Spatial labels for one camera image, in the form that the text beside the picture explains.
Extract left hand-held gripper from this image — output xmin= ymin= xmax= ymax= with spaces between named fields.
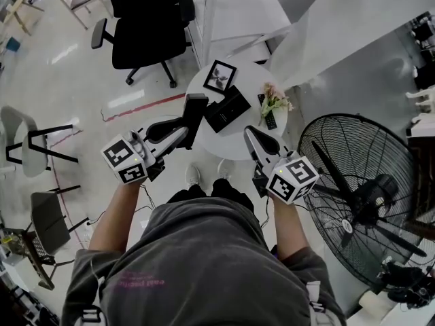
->
xmin=101 ymin=115 xmax=190 ymax=185

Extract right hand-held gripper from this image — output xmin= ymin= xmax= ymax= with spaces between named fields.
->
xmin=243 ymin=124 xmax=320 ymax=206

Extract black telephone handset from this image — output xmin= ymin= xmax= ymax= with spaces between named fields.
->
xmin=178 ymin=92 xmax=210 ymax=151

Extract person's right forearm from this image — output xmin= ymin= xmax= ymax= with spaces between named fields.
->
xmin=271 ymin=195 xmax=311 ymax=261

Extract person's left forearm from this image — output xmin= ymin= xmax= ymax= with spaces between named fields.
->
xmin=88 ymin=180 xmax=143 ymax=253

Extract black desk telephone base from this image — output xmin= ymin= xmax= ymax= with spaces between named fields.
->
xmin=203 ymin=84 xmax=252 ymax=134

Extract black remote control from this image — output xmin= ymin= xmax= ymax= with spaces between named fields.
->
xmin=257 ymin=93 xmax=278 ymax=130

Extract round white side table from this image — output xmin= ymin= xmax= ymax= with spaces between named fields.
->
xmin=185 ymin=59 xmax=290 ymax=162

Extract person's right white shoe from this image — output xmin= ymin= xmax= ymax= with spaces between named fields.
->
xmin=217 ymin=159 xmax=235 ymax=180

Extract person's white shoe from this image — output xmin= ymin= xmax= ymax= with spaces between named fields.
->
xmin=185 ymin=164 xmax=203 ymax=187
xmin=217 ymin=159 xmax=235 ymax=180

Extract person's left white shoe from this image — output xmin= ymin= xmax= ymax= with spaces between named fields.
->
xmin=185 ymin=164 xmax=203 ymax=187

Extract pink artificial flower bunch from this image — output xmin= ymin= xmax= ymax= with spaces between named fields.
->
xmin=258 ymin=81 xmax=294 ymax=127

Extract person's black trousers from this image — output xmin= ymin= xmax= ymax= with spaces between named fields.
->
xmin=166 ymin=178 xmax=255 ymax=212

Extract large black floor fan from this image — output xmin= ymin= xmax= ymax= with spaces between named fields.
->
xmin=297 ymin=113 xmax=429 ymax=293

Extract black office chair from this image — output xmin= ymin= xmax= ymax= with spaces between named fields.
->
xmin=90 ymin=0 xmax=196 ymax=90

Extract person's grey shirt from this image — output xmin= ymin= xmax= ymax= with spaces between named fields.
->
xmin=60 ymin=197 xmax=347 ymax=326

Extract light grey chair black legs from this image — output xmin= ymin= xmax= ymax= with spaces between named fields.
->
xmin=0 ymin=105 xmax=80 ymax=178

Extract white desk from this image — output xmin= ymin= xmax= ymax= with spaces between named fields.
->
xmin=200 ymin=0 xmax=327 ymax=64

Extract dark grey chair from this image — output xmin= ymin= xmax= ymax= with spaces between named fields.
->
xmin=30 ymin=183 xmax=90 ymax=256

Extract black perforated chair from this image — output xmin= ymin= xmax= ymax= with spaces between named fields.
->
xmin=5 ymin=228 xmax=74 ymax=291

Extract white paper roll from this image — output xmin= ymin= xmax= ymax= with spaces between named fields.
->
xmin=360 ymin=290 xmax=392 ymax=308

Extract light wooden table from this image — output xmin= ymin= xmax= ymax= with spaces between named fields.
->
xmin=3 ymin=0 xmax=45 ymax=35

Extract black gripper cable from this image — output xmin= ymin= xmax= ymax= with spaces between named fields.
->
xmin=141 ymin=185 xmax=158 ymax=213
xmin=261 ymin=195 xmax=271 ymax=227

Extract black picture frame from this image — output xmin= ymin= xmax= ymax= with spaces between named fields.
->
xmin=203 ymin=59 xmax=238 ymax=93

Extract white harness strap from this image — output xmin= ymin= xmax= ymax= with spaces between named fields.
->
xmin=80 ymin=306 xmax=103 ymax=326
xmin=305 ymin=281 xmax=327 ymax=319

